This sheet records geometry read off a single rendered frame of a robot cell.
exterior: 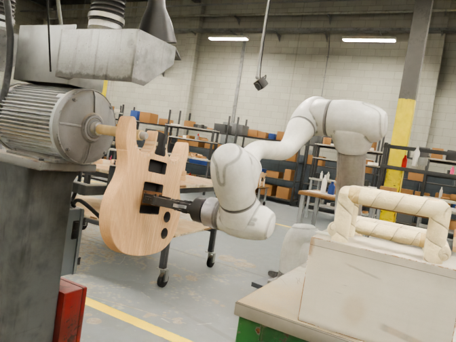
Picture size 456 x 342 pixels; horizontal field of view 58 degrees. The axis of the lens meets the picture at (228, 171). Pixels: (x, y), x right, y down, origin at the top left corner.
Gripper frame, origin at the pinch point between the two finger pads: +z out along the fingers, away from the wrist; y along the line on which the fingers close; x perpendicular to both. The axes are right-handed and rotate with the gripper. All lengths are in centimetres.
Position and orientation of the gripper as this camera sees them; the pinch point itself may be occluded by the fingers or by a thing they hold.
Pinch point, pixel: (153, 199)
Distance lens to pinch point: 134.9
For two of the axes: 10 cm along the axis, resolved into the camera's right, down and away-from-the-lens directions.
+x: 2.0, -9.8, 0.6
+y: 4.5, 1.4, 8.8
